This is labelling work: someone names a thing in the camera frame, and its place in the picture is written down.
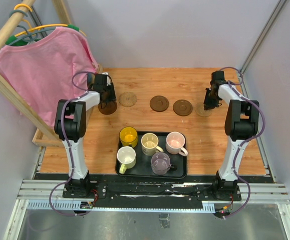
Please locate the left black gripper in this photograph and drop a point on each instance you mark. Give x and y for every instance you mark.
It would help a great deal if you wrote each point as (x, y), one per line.
(112, 97)

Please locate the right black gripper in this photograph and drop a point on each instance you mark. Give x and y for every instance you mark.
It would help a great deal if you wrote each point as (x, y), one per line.
(208, 105)

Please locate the brown coaster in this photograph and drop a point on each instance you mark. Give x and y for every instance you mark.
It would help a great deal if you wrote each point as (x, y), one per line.
(182, 107)
(159, 103)
(107, 108)

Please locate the woven rattan coaster back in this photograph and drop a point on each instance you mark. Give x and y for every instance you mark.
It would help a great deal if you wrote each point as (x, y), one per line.
(127, 99)

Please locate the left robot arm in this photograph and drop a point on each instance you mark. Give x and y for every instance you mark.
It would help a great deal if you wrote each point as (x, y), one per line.
(71, 124)

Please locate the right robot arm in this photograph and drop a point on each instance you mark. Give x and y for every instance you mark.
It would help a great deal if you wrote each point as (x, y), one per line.
(241, 126)

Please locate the pink mug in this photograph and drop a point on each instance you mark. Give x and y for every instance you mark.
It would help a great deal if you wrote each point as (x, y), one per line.
(175, 143)

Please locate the cream mug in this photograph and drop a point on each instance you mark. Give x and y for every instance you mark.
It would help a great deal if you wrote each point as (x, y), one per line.
(149, 143)

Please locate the pink t-shirt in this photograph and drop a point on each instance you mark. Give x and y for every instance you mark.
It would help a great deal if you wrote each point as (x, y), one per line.
(42, 73)

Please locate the wooden clothes rack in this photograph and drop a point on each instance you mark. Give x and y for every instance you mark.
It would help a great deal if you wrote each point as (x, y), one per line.
(9, 92)

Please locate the black serving tray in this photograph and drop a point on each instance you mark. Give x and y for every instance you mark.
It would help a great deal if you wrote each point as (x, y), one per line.
(143, 168)

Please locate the grey hanger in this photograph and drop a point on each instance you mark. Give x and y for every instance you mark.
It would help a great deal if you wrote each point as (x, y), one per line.
(29, 35)

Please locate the yellow green hanger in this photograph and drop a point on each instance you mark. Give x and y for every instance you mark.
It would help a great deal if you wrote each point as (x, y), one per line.
(63, 15)

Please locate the white mug yellow handle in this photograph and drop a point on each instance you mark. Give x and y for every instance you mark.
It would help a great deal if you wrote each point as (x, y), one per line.
(126, 156)

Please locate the purple mug black handle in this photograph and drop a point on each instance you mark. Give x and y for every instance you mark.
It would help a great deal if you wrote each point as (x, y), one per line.
(161, 164)

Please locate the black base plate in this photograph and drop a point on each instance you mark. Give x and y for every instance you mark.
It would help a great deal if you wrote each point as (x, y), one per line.
(116, 191)

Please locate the aluminium corner post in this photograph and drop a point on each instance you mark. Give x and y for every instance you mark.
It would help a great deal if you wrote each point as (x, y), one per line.
(263, 34)

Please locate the aluminium rail frame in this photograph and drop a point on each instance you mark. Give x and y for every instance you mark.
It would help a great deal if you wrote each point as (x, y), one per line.
(42, 195)

